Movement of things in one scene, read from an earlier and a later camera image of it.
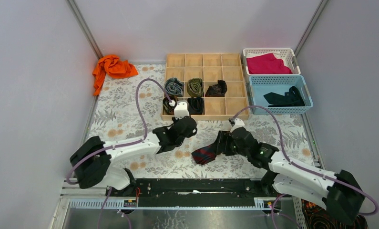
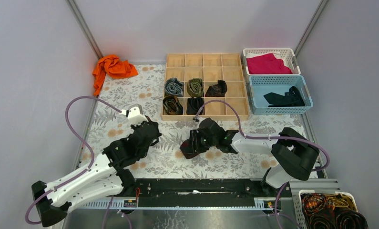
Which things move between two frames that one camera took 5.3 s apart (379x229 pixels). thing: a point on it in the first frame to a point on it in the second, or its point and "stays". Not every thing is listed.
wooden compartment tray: (212, 83) stays
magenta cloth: (267, 64) stays
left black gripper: (183, 125) to (148, 130)
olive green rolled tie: (195, 87) stays
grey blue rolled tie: (173, 87) stays
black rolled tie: (195, 105) stays
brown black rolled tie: (168, 108) stays
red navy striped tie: (204, 155) to (185, 148)
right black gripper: (224, 137) to (195, 146)
